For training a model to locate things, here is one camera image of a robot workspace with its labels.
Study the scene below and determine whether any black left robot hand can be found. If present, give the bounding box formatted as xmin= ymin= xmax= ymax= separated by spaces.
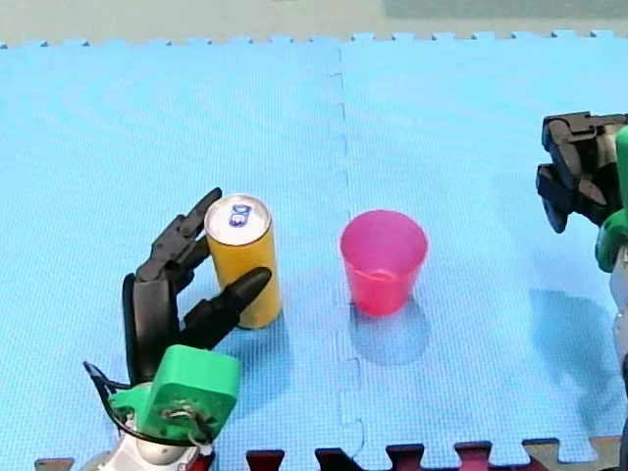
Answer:
xmin=121 ymin=187 xmax=273 ymax=386

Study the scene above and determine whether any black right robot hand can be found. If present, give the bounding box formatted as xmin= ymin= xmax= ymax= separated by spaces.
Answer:
xmin=535 ymin=111 xmax=628 ymax=234

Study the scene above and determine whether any yellow drink can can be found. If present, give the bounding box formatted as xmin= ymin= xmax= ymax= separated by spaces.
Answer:
xmin=203 ymin=193 xmax=284 ymax=330

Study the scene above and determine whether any pink plastic cup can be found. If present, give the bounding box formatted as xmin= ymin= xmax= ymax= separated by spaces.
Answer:
xmin=340 ymin=209 xmax=430 ymax=316

